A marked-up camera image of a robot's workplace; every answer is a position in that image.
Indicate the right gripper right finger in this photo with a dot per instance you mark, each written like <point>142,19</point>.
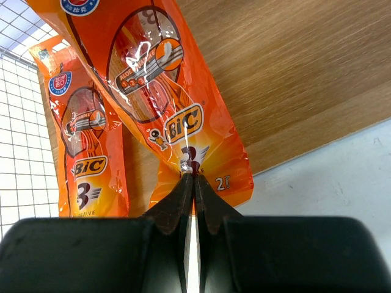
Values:
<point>283,253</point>

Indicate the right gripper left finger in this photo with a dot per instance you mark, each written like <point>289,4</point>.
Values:
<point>143,254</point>

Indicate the white wire wooden shelf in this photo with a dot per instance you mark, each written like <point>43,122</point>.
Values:
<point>308,86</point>

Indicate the orange razor bag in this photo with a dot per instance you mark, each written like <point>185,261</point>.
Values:
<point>90,165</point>
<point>143,56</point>

